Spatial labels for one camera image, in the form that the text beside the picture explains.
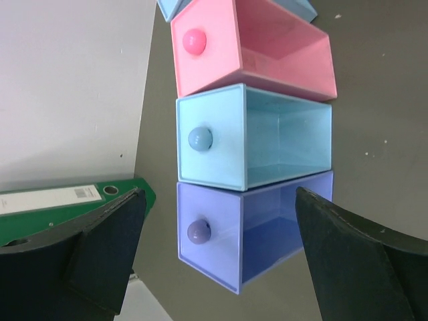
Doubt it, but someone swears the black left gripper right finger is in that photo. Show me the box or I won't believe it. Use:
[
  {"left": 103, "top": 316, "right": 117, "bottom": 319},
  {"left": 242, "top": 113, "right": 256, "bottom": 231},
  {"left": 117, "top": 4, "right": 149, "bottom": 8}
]
[{"left": 295, "top": 187, "right": 427, "bottom": 320}]

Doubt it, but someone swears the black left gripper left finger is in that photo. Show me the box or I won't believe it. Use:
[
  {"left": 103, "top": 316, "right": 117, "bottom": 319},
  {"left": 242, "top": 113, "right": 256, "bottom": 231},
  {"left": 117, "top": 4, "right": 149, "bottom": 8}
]
[{"left": 1, "top": 189, "right": 146, "bottom": 320}]

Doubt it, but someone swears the purple drawer box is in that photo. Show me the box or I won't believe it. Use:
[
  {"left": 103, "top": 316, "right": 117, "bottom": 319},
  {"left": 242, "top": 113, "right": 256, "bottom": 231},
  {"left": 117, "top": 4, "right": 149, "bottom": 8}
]
[{"left": 177, "top": 171, "right": 334, "bottom": 294}]

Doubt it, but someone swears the sky blue drawer box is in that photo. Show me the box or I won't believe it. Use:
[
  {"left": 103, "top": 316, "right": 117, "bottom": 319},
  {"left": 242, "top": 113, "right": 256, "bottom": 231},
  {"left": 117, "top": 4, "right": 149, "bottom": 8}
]
[{"left": 176, "top": 84, "right": 332, "bottom": 191}]

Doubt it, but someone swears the pink drawer box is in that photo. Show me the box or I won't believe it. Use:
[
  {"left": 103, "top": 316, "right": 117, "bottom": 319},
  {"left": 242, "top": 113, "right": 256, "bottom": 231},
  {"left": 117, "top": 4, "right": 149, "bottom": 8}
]
[{"left": 171, "top": 1, "right": 338, "bottom": 102}]

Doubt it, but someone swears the light blue drawer box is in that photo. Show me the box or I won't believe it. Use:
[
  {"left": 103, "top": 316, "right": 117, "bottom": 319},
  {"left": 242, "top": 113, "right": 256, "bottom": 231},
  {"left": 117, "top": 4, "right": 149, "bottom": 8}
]
[{"left": 157, "top": 0, "right": 318, "bottom": 23}]

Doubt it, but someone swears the green lever arch binder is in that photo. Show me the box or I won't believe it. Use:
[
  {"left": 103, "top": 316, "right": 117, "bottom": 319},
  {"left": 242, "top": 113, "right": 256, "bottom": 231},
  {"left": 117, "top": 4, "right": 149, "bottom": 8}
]
[{"left": 1, "top": 178, "right": 156, "bottom": 246}]

